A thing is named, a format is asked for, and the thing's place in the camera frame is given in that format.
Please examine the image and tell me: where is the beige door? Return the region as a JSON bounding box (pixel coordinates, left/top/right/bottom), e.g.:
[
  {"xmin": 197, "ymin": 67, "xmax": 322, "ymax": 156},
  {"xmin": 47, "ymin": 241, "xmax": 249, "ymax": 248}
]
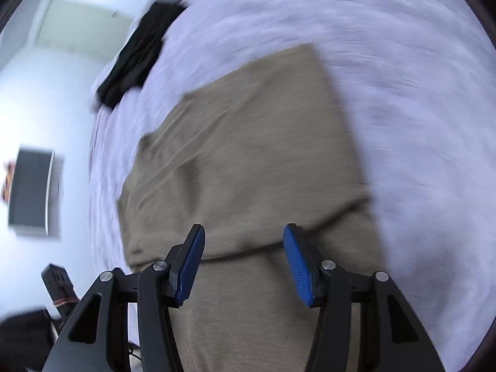
[{"xmin": 33, "ymin": 0, "xmax": 134, "ymax": 60}]

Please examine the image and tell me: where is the orange patterned wall decoration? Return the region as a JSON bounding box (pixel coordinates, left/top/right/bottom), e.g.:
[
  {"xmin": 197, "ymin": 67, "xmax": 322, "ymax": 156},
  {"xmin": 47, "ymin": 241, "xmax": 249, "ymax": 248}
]
[{"xmin": 1, "ymin": 160, "xmax": 17, "ymax": 204}]

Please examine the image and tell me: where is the taupe garment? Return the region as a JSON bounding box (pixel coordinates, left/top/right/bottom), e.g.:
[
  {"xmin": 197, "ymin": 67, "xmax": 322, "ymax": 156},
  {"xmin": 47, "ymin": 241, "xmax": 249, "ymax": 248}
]
[{"xmin": 116, "ymin": 42, "xmax": 388, "ymax": 372}]

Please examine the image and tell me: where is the black garment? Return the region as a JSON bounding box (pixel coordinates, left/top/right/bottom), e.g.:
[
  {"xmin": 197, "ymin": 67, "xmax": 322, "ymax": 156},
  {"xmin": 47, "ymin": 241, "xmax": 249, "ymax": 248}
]
[{"xmin": 95, "ymin": 0, "xmax": 187, "ymax": 111}]

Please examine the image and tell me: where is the lavender plush blanket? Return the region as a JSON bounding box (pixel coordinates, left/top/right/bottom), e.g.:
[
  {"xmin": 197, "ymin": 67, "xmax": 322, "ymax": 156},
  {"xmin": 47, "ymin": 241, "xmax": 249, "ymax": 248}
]
[{"xmin": 87, "ymin": 0, "xmax": 496, "ymax": 372}]

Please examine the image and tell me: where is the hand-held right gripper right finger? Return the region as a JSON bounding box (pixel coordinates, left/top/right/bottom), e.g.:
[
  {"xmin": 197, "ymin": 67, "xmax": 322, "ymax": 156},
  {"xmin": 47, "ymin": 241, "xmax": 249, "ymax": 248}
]
[{"xmin": 282, "ymin": 224, "xmax": 445, "ymax": 372}]

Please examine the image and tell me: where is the grey wall-mounted panel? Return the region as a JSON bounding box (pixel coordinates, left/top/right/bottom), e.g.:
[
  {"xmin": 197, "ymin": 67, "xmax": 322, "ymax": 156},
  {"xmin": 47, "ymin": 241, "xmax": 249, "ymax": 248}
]
[{"xmin": 8, "ymin": 145, "xmax": 64, "ymax": 238}]

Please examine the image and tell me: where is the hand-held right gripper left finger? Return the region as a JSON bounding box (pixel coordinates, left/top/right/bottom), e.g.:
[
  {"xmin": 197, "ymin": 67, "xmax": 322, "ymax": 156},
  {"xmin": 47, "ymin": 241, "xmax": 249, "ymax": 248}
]
[{"xmin": 42, "ymin": 224, "xmax": 206, "ymax": 372}]

